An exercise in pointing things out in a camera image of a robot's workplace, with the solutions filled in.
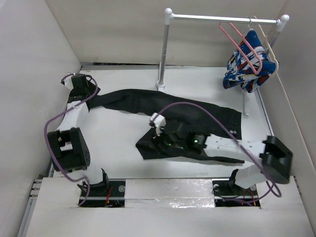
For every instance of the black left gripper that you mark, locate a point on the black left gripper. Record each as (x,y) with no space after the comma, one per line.
(92,87)

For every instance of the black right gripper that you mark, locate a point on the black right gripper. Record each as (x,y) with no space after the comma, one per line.
(157,140)

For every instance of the black trousers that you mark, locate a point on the black trousers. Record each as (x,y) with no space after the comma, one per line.
(173,108)

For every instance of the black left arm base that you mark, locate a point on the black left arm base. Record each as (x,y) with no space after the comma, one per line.
(102,196)

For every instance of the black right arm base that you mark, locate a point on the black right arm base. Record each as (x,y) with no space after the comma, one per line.
(226,195)

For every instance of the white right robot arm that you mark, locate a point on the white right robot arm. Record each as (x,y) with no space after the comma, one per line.
(270,159)

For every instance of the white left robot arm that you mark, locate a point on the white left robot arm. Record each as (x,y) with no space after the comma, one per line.
(68,148)

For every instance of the cream plastic hanger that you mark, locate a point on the cream plastic hanger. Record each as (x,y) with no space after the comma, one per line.
(269,53)

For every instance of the white metal clothes rack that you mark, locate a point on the white metal clothes rack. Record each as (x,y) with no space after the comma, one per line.
(169,16)

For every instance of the blue patterned garment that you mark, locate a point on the blue patterned garment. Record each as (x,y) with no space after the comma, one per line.
(238,70)

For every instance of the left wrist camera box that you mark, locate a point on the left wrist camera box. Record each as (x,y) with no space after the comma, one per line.
(68,81)

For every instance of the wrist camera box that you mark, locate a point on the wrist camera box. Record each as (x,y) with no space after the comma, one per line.
(68,81)
(157,122)

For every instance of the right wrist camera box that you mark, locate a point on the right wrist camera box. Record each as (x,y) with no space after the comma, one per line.
(157,122)

